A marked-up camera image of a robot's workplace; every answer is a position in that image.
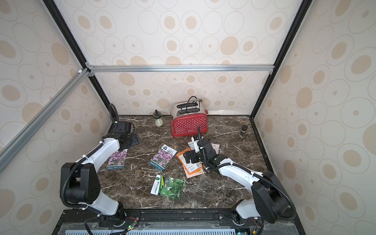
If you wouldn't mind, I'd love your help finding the glass jar with white granules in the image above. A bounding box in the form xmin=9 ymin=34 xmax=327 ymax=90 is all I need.
xmin=153 ymin=110 xmax=163 ymax=127

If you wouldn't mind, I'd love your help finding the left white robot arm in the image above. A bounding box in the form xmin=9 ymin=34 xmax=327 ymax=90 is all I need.
xmin=60 ymin=121 xmax=139 ymax=219

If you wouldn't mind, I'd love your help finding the small dark spice bottle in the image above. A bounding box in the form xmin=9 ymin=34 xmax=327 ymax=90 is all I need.
xmin=239 ymin=125 xmax=248 ymax=138

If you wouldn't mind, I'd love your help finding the red polka dot toaster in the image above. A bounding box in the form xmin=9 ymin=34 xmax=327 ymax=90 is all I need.
xmin=170 ymin=96 xmax=209 ymax=137

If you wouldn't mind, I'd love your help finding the black corner frame post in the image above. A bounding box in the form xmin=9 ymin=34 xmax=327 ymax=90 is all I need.
xmin=43 ymin=0 xmax=111 ymax=112

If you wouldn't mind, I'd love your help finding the silver aluminium side rail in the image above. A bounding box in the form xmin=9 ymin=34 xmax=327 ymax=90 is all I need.
xmin=1 ymin=68 xmax=89 ymax=171

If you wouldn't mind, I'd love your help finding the black right corner post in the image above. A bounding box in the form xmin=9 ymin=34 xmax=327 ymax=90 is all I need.
xmin=249 ymin=0 xmax=313 ymax=121

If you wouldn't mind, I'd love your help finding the silver aluminium cross rail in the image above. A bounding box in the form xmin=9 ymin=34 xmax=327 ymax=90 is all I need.
xmin=83 ymin=64 xmax=275 ymax=73

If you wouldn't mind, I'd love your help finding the green pea seed packet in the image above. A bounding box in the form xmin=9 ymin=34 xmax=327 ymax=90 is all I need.
xmin=150 ymin=174 xmax=185 ymax=199

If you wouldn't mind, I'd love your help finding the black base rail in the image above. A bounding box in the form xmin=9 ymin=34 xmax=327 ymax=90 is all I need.
xmin=53 ymin=209 xmax=305 ymax=235

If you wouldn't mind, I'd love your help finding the orange marigold seed packet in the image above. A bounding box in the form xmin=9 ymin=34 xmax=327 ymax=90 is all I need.
xmin=176 ymin=147 xmax=205 ymax=179

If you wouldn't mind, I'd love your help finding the white orange-text seed packet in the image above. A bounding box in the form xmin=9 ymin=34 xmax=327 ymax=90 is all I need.
xmin=211 ymin=144 xmax=220 ymax=155

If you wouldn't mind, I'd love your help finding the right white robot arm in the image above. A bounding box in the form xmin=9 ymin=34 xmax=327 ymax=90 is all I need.
xmin=183 ymin=138 xmax=297 ymax=223

